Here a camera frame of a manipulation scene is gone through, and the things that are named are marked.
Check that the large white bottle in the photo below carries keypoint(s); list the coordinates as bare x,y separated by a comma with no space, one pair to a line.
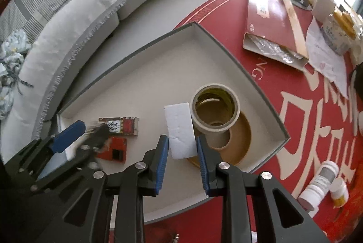
319,184

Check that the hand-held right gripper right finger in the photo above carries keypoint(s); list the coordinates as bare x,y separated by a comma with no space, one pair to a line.
202,166

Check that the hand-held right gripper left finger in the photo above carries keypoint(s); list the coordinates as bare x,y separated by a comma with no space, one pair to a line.
161,166

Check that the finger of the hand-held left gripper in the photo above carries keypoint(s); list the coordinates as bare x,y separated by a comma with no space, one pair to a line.
69,136
71,169

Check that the white sofa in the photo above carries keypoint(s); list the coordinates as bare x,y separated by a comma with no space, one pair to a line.
85,13

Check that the small dark circuit board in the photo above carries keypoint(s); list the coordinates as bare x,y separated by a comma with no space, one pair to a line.
97,135

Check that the brown cardboard spool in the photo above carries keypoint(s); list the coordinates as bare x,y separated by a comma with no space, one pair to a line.
241,143

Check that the floral cloth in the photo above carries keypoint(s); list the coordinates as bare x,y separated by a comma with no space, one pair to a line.
12,72

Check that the white carton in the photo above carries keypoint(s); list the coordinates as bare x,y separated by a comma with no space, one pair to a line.
324,6

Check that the black pouch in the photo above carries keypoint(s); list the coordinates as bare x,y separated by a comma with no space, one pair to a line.
358,79

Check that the grey tray with white inside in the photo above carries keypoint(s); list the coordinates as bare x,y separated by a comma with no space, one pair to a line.
147,75

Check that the red patterned small box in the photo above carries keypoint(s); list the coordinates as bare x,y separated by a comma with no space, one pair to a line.
119,126

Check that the dark red flat envelope box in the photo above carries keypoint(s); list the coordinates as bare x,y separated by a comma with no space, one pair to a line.
269,18

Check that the white paper sheets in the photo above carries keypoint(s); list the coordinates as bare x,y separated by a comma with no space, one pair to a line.
326,61

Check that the white tape roll yellow core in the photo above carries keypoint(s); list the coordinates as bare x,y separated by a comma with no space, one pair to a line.
224,123

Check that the white rectangular block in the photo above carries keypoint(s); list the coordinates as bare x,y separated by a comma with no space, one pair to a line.
181,129

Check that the small white bottle yellow label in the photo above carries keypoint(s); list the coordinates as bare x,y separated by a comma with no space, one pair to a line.
339,193

